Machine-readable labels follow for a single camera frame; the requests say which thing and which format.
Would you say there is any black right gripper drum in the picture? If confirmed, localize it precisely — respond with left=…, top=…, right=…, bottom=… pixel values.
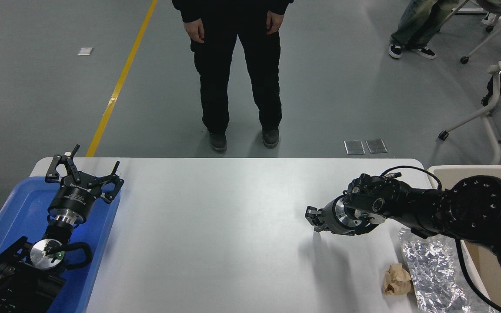
left=319, top=196, right=346, bottom=235

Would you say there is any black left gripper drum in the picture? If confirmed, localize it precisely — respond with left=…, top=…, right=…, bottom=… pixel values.
left=47, top=171, right=104, bottom=220

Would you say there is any silver foil plate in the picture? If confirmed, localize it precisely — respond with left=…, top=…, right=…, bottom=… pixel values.
left=398, top=228, right=501, bottom=313

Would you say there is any metal floor plate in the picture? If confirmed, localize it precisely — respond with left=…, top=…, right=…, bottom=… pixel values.
left=344, top=140, right=366, bottom=155
left=366, top=139, right=388, bottom=154

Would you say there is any standing person's right hand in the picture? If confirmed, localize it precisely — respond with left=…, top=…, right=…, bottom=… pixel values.
left=184, top=20, right=205, bottom=43

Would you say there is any standing person's left hand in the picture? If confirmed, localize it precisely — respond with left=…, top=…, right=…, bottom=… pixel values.
left=266, top=11, right=285, bottom=35

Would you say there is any blue plastic tray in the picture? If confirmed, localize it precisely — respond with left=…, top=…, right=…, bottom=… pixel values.
left=0, top=176, right=123, bottom=313

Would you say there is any crumpled tan paper ball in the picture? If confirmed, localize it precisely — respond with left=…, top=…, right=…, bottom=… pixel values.
left=382, top=263, right=414, bottom=296

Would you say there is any standing person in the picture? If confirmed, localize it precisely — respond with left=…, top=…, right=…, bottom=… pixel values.
left=171, top=0, right=294, bottom=153

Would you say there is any large pale bin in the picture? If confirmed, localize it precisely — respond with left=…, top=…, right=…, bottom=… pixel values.
left=427, top=165, right=501, bottom=313

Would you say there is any seated person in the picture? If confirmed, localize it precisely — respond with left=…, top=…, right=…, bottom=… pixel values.
left=388, top=0, right=462, bottom=60

